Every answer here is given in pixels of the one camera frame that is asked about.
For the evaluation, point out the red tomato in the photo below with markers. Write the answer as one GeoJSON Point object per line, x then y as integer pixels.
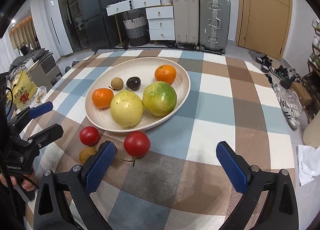
{"type": "Point", "coordinates": [89, 135]}
{"type": "Point", "coordinates": [137, 144]}

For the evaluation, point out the pale yellow-green passion fruit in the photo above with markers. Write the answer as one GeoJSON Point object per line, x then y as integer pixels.
{"type": "Point", "coordinates": [126, 108]}

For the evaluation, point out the woven laundry basket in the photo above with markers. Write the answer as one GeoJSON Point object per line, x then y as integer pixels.
{"type": "Point", "coordinates": [136, 31]}

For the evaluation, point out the silver suitcase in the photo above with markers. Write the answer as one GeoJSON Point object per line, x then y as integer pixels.
{"type": "Point", "coordinates": [215, 22]}

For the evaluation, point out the beige curtain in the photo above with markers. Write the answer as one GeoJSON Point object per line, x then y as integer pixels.
{"type": "Point", "coordinates": [23, 32]}

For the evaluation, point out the white wardrobe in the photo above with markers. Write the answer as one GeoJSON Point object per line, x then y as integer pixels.
{"type": "Point", "coordinates": [57, 30]}

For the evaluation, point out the beige suitcase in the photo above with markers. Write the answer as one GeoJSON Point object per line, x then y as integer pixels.
{"type": "Point", "coordinates": [186, 17]}

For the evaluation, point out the orange mandarin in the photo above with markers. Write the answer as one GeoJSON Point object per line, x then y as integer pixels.
{"type": "Point", "coordinates": [102, 98]}
{"type": "Point", "coordinates": [165, 74]}

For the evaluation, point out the brown longan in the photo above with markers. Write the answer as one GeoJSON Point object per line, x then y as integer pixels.
{"type": "Point", "coordinates": [86, 155]}
{"type": "Point", "coordinates": [117, 83]}

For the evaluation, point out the shoe rack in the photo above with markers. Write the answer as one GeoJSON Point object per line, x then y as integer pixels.
{"type": "Point", "coordinates": [313, 70]}

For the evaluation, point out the dark glass cabinet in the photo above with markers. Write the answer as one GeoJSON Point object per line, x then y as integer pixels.
{"type": "Point", "coordinates": [67, 7]}

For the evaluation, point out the green speckled passion fruit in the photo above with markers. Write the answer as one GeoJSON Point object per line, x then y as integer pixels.
{"type": "Point", "coordinates": [159, 98]}

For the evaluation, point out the pile of shoes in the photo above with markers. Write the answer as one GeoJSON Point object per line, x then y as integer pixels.
{"type": "Point", "coordinates": [287, 97]}

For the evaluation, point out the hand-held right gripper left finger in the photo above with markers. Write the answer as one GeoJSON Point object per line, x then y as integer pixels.
{"type": "Point", "coordinates": [100, 167]}

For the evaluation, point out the wooden door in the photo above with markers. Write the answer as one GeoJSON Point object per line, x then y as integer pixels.
{"type": "Point", "coordinates": [265, 12]}

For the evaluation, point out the white drawer cabinet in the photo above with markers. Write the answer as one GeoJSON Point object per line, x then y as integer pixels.
{"type": "Point", "coordinates": [161, 25]}

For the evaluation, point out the dark purple plum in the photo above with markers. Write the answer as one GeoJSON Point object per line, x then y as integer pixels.
{"type": "Point", "coordinates": [133, 83]}

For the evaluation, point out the white plastic bag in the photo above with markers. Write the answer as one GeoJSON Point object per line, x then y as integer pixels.
{"type": "Point", "coordinates": [308, 165]}

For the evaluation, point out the yellow plastic bag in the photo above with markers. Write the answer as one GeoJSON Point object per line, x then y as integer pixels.
{"type": "Point", "coordinates": [22, 90]}

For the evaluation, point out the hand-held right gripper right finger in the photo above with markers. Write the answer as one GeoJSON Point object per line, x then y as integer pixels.
{"type": "Point", "coordinates": [232, 167]}

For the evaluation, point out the cream round plate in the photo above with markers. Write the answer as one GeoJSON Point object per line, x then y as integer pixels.
{"type": "Point", "coordinates": [105, 117]}

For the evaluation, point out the pile of grey clothes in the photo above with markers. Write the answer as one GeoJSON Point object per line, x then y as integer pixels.
{"type": "Point", "coordinates": [32, 56]}

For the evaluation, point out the grey slipper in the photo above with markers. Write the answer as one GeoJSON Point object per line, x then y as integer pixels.
{"type": "Point", "coordinates": [75, 64]}
{"type": "Point", "coordinates": [68, 69]}

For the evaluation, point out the checked tablecloth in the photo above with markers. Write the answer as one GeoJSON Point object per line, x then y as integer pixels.
{"type": "Point", "coordinates": [175, 182]}

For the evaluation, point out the white curtain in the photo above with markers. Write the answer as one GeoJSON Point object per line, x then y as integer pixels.
{"type": "Point", "coordinates": [5, 52]}

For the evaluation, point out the dark grey refrigerator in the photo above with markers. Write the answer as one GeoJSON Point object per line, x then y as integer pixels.
{"type": "Point", "coordinates": [97, 7]}

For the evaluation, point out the white desk with drawers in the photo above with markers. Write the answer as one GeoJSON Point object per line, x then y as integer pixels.
{"type": "Point", "coordinates": [145, 1]}

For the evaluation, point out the brown cardboard box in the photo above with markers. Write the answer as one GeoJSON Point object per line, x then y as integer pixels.
{"type": "Point", "coordinates": [301, 92]}

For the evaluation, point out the person's left forearm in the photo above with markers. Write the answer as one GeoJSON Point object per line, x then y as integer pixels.
{"type": "Point", "coordinates": [10, 210]}

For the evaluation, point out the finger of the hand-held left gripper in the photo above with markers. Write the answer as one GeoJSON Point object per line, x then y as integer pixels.
{"type": "Point", "coordinates": [41, 108]}
{"type": "Point", "coordinates": [50, 132]}

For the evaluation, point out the person's left hand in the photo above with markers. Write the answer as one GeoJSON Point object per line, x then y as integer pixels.
{"type": "Point", "coordinates": [28, 183]}

